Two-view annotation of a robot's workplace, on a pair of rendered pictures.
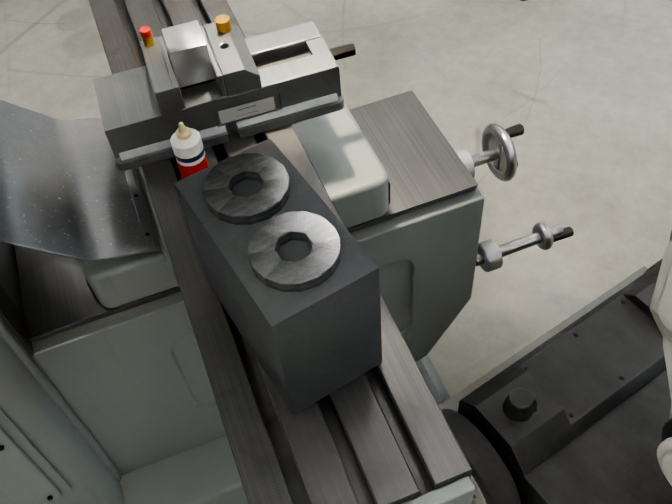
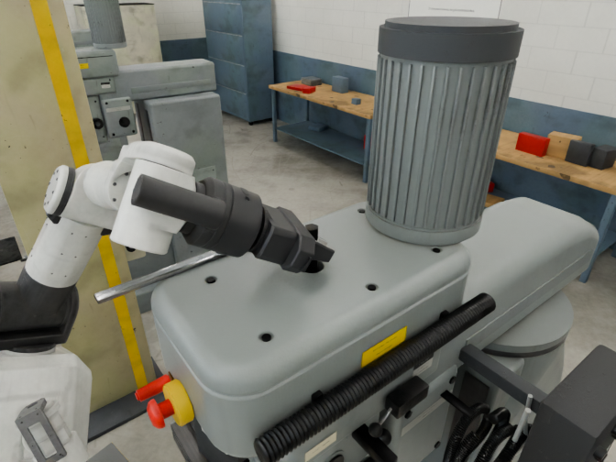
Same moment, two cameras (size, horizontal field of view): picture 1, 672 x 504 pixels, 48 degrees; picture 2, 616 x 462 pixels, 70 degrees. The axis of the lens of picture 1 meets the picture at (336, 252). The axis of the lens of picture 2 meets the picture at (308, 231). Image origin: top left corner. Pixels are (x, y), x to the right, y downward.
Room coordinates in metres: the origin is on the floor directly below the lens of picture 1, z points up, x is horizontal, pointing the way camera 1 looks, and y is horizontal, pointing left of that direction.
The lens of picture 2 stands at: (1.38, -0.03, 2.26)
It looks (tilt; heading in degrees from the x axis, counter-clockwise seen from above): 30 degrees down; 159
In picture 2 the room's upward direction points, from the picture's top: straight up
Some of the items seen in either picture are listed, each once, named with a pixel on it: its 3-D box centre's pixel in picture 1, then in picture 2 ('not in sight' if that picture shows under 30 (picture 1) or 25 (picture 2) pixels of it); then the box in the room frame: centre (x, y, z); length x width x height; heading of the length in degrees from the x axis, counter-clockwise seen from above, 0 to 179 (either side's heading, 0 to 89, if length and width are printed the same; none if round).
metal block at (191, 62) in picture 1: (188, 54); not in sight; (0.89, 0.18, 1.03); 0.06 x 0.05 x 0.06; 14
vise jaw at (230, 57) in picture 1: (229, 56); not in sight; (0.90, 0.12, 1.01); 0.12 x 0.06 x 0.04; 14
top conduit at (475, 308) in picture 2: not in sight; (393, 361); (1.01, 0.25, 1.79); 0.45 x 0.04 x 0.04; 106
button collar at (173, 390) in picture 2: not in sight; (178, 402); (0.94, -0.05, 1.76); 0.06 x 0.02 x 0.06; 16
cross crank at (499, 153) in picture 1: (482, 158); not in sight; (1.02, -0.30, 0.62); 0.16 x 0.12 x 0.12; 106
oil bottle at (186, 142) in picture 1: (189, 152); not in sight; (0.75, 0.18, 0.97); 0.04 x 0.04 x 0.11
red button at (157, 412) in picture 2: not in sight; (161, 411); (0.95, -0.07, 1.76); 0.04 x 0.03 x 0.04; 16
